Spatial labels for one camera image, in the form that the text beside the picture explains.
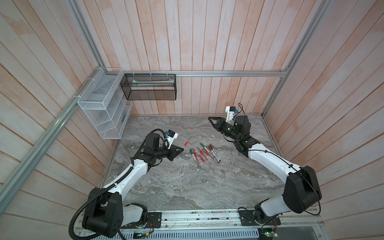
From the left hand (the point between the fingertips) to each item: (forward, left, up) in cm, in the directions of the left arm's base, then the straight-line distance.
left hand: (182, 152), depth 80 cm
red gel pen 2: (+5, -12, -17) cm, 21 cm away
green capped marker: (+10, -17, -16) cm, 25 cm away
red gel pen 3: (+9, -13, -17) cm, 23 cm away
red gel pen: (+4, -2, +2) cm, 5 cm away
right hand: (+12, -13, +13) cm, 23 cm away
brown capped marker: (+13, -20, -16) cm, 29 cm away
